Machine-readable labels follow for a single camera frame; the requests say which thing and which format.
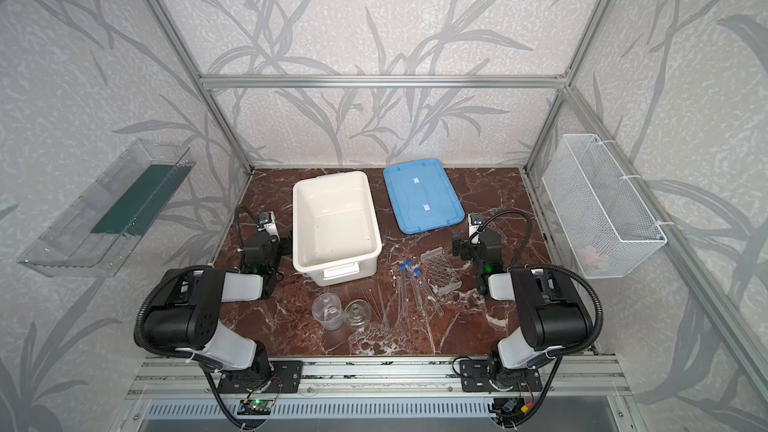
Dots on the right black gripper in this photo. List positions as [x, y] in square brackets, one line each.
[478, 249]

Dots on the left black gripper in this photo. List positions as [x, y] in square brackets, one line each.
[258, 246]

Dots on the clear test tube rack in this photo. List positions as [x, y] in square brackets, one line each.
[440, 274]

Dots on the white plastic tub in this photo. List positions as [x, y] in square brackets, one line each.
[336, 237]

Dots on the blue capped test tube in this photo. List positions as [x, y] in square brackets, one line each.
[402, 292]
[414, 284]

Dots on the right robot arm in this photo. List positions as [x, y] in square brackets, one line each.
[559, 312]

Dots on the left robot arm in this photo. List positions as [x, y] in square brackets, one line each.
[180, 317]

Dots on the clear test tube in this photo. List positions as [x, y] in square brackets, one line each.
[427, 291]

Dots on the clear plastic beaker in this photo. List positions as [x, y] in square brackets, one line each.
[327, 310]

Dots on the blue plastic lid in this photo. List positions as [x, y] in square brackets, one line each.
[422, 196]

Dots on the pink object in basket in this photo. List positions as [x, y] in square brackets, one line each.
[591, 257]

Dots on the small glass flask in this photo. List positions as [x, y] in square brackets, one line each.
[358, 314]

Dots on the green circuit board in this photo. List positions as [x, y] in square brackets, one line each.
[255, 407]

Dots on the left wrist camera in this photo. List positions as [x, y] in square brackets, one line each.
[266, 221]

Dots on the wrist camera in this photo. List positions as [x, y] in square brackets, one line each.
[266, 221]
[475, 222]

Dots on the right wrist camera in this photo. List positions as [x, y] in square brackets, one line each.
[475, 222]

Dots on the white wire mesh basket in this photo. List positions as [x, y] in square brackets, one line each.
[597, 205]

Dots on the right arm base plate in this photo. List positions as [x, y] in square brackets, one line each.
[487, 375]

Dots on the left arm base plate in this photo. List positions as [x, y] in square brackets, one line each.
[281, 376]

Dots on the aluminium frame rail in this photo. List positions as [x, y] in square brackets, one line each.
[378, 377]

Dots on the clear acrylic wall shelf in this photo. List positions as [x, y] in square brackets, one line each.
[95, 236]

